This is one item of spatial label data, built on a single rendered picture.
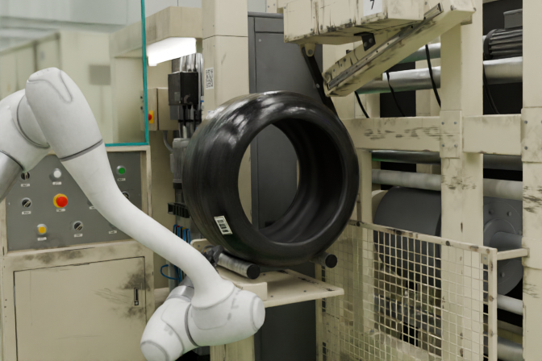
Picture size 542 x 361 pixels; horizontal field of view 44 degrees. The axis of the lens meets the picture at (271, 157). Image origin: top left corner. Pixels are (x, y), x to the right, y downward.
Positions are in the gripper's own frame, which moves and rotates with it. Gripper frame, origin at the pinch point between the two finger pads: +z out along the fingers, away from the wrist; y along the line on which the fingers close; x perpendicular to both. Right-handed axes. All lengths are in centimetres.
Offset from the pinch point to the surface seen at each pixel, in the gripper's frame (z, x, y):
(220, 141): 23.4, 6.8, -23.3
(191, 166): 25.9, -7.6, -18.8
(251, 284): 11.9, -1.6, 18.3
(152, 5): 945, -460, -66
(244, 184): 57, -10, 3
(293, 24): 82, 24, -38
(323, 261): 31.0, 14.3, 28.3
